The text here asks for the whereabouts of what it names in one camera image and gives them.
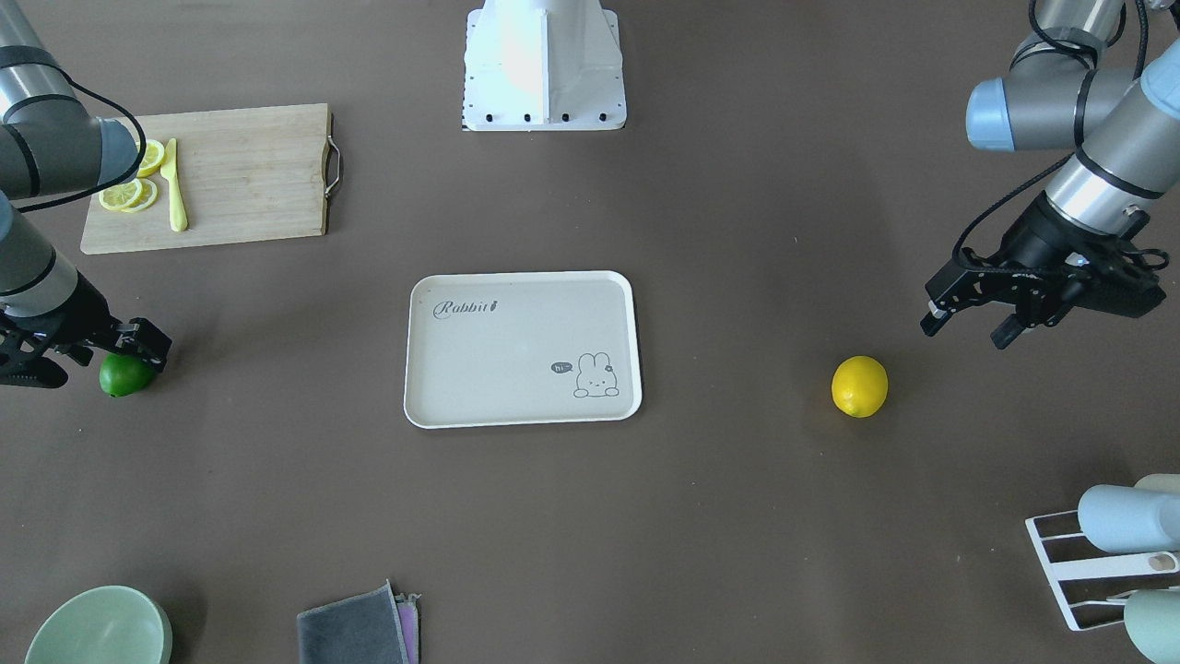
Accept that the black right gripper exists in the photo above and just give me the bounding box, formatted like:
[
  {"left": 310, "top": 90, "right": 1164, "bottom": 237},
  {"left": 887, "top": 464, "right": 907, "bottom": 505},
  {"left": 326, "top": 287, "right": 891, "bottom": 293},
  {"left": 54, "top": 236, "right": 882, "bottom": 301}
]
[{"left": 1, "top": 272, "right": 173, "bottom": 388}]

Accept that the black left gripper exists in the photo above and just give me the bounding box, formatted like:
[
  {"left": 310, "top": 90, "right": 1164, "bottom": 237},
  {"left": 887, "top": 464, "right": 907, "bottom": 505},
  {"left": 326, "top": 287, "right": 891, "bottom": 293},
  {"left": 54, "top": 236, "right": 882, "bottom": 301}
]
[{"left": 920, "top": 193, "right": 1121, "bottom": 350}]

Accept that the green lime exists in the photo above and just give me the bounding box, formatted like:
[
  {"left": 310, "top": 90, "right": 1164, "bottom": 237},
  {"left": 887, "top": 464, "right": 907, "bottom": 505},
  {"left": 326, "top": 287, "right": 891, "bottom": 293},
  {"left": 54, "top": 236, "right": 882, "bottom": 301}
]
[{"left": 100, "top": 354, "right": 157, "bottom": 397}]

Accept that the yellow lemon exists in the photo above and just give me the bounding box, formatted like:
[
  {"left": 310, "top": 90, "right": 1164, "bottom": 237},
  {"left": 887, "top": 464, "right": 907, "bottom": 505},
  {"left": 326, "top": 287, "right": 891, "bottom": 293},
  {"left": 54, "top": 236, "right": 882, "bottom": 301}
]
[{"left": 831, "top": 356, "right": 889, "bottom": 419}]

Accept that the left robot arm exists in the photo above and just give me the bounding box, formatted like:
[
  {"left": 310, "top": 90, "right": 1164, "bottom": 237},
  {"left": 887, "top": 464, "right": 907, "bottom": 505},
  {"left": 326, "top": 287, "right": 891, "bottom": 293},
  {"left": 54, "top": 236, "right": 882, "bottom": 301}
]
[{"left": 920, "top": 1, "right": 1179, "bottom": 349}]

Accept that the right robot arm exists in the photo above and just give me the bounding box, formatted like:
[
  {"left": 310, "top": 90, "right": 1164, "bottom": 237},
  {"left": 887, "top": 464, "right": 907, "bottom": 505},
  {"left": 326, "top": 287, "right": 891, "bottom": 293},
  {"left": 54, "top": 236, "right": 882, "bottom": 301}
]
[{"left": 1, "top": 1, "right": 171, "bottom": 388}]

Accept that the cream rabbit tray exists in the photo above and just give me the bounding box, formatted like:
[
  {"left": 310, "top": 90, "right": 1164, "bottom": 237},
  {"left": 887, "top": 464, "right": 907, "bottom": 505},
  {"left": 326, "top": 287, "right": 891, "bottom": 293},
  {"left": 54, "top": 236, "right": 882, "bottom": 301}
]
[{"left": 404, "top": 270, "right": 643, "bottom": 429}]

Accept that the lemon slice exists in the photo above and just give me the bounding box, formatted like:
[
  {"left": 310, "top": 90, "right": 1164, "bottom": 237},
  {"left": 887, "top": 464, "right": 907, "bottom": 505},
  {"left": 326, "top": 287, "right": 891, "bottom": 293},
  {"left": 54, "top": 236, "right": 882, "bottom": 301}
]
[
  {"left": 136, "top": 139, "right": 166, "bottom": 178},
  {"left": 98, "top": 178, "right": 145, "bottom": 211},
  {"left": 122, "top": 178, "right": 159, "bottom": 213}
]

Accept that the yellow plastic knife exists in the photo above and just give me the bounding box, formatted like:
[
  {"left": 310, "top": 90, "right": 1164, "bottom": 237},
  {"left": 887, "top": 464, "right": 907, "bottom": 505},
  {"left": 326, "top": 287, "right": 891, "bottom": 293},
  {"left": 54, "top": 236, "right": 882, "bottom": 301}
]
[{"left": 159, "top": 138, "right": 189, "bottom": 232}]

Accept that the white cup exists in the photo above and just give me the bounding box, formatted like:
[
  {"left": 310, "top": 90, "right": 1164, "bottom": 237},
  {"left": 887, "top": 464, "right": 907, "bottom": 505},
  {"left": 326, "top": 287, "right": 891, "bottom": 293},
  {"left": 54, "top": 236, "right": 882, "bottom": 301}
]
[{"left": 1134, "top": 472, "right": 1180, "bottom": 494}]

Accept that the light blue cup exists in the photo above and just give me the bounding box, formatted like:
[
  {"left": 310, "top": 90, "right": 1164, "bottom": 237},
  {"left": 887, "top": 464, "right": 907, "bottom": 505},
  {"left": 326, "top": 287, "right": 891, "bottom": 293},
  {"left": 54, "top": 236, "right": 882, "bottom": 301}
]
[{"left": 1079, "top": 486, "right": 1179, "bottom": 554}]

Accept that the green ceramic bowl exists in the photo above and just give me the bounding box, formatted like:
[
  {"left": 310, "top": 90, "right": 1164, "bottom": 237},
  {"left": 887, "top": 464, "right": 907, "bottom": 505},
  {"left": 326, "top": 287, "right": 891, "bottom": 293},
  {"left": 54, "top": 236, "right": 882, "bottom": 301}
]
[{"left": 24, "top": 586, "right": 173, "bottom": 663}]

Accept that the pale grey-green cup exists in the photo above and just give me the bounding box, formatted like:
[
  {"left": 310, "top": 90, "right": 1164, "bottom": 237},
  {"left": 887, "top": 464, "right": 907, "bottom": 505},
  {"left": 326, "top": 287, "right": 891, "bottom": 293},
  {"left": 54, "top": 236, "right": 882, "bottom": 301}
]
[{"left": 1125, "top": 589, "right": 1179, "bottom": 663}]

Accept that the grey folded cloth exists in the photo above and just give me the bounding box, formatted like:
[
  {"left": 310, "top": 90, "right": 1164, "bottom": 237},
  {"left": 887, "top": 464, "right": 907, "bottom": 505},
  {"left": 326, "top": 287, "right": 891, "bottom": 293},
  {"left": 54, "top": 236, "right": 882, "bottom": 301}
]
[{"left": 296, "top": 583, "right": 421, "bottom": 663}]

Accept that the white wire cup rack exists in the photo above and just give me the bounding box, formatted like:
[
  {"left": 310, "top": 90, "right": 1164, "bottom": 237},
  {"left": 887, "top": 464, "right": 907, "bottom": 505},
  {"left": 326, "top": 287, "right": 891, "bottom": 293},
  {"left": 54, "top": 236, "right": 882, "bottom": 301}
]
[{"left": 1024, "top": 509, "right": 1179, "bottom": 632}]

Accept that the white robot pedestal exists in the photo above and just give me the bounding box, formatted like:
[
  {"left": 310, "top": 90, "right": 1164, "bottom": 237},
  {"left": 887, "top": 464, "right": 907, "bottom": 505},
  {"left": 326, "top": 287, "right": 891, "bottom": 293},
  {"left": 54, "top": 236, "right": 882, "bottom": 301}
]
[{"left": 461, "top": 1, "right": 628, "bottom": 132}]

